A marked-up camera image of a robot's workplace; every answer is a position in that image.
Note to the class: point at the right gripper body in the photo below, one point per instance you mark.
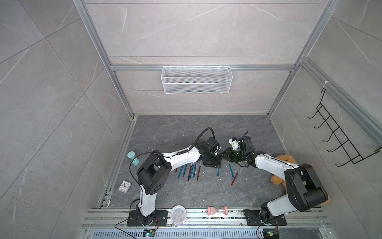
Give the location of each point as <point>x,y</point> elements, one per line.
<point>238,155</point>

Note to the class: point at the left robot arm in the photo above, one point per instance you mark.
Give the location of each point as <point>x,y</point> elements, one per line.
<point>155,170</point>

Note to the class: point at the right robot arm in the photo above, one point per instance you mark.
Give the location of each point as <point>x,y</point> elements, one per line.
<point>304,189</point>

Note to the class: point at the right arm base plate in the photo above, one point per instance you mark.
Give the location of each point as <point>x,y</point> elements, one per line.
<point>260,217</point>

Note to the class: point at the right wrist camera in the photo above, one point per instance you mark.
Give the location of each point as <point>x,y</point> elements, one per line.
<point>236,144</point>

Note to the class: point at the teal hourglass timer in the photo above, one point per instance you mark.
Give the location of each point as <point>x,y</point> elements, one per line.
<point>135,160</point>

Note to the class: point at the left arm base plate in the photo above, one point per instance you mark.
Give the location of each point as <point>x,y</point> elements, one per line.
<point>158,218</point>

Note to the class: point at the pink hourglass timer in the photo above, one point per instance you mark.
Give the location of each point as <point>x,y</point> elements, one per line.
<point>219,211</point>

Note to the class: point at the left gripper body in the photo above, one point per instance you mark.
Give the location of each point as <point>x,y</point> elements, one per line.
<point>214,161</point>

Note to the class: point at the black wire hook rack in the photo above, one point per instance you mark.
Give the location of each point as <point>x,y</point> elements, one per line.
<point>338,133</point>

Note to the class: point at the white wire mesh basket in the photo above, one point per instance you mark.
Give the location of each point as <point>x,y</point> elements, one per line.
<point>196,80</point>

